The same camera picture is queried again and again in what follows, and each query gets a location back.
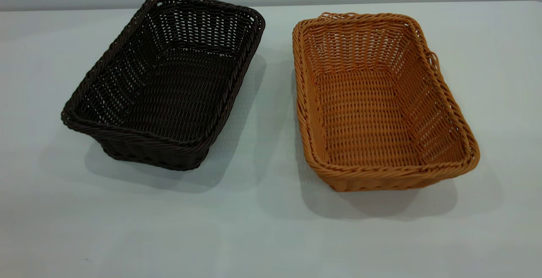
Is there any orange woven wicker basket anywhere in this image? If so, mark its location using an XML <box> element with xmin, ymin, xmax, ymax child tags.
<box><xmin>292</xmin><ymin>12</ymin><xmax>481</xmax><ymax>192</ymax></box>

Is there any black woven wicker basket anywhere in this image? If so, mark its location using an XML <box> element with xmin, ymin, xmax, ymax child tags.
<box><xmin>61</xmin><ymin>0</ymin><xmax>266</xmax><ymax>172</ymax></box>

